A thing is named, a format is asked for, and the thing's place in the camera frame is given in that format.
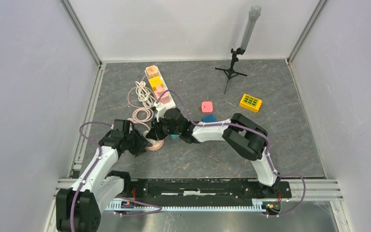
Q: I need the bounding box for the grey microphone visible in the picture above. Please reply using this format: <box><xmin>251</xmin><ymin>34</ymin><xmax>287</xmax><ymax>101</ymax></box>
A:
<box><xmin>240</xmin><ymin>5</ymin><xmax>261</xmax><ymax>54</ymax></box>

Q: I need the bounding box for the round pink socket hub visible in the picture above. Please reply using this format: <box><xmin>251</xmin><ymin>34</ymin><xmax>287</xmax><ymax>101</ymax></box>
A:
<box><xmin>146</xmin><ymin>139</ymin><xmax>164</xmax><ymax>151</ymax></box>

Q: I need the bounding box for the pink plug adapter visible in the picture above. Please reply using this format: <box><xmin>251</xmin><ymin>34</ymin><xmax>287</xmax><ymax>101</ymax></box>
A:
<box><xmin>200</xmin><ymin>101</ymin><xmax>214</xmax><ymax>114</ymax></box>

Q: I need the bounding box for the thin pink charger cable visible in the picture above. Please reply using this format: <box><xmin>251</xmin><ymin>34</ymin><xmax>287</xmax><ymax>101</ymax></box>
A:
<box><xmin>127</xmin><ymin>74</ymin><xmax>151</xmax><ymax>111</ymax></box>

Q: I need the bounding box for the dark blue cube socket adapter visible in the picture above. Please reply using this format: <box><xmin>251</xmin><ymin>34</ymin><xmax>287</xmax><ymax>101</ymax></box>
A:
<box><xmin>201</xmin><ymin>114</ymin><xmax>217</xmax><ymax>123</ymax></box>

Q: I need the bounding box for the thick pink hub cable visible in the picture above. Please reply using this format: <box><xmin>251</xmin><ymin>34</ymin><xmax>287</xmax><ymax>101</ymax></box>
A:
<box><xmin>127</xmin><ymin>107</ymin><xmax>156</xmax><ymax>132</ymax></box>

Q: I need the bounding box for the yellow toy brick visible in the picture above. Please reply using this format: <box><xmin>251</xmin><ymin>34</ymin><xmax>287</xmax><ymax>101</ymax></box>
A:
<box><xmin>239</xmin><ymin>94</ymin><xmax>263</xmax><ymax>113</ymax></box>

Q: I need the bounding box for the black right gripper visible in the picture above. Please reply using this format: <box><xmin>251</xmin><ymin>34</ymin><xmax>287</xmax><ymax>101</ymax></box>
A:
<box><xmin>147</xmin><ymin>114</ymin><xmax>181</xmax><ymax>141</ymax></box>

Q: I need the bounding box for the black mini tripod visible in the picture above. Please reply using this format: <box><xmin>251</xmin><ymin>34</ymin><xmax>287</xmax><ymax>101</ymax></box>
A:
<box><xmin>215</xmin><ymin>48</ymin><xmax>247</xmax><ymax>94</ymax></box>

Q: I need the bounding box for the white loose cable bundle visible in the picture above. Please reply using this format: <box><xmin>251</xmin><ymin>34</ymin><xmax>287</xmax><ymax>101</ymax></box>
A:
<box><xmin>135</xmin><ymin>80</ymin><xmax>158</xmax><ymax>110</ymax></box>

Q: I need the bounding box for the yellow cube socket adapter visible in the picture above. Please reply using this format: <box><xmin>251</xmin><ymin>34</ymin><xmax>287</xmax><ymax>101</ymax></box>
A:
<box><xmin>148</xmin><ymin>76</ymin><xmax>164</xmax><ymax>91</ymax></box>

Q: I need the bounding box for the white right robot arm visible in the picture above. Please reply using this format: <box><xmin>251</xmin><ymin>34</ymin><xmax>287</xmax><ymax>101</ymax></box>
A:
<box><xmin>145</xmin><ymin>108</ymin><xmax>281</xmax><ymax>197</ymax></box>

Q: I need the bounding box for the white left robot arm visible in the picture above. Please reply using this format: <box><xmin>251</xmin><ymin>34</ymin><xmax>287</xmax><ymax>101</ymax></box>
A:
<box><xmin>56</xmin><ymin>119</ymin><xmax>151</xmax><ymax>232</ymax></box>

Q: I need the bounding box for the tan cube socket adapter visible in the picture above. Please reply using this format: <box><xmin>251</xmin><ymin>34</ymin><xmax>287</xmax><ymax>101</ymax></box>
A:
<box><xmin>145</xmin><ymin>65</ymin><xmax>159</xmax><ymax>79</ymax></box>

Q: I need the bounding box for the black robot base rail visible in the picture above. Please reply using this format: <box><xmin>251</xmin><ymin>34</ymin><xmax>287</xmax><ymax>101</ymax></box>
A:
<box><xmin>121</xmin><ymin>178</ymin><xmax>292</xmax><ymax>206</ymax></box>

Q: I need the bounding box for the pink cube socket adapter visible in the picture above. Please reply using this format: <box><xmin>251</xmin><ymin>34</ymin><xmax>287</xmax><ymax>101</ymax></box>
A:
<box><xmin>155</xmin><ymin>89</ymin><xmax>171</xmax><ymax>104</ymax></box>

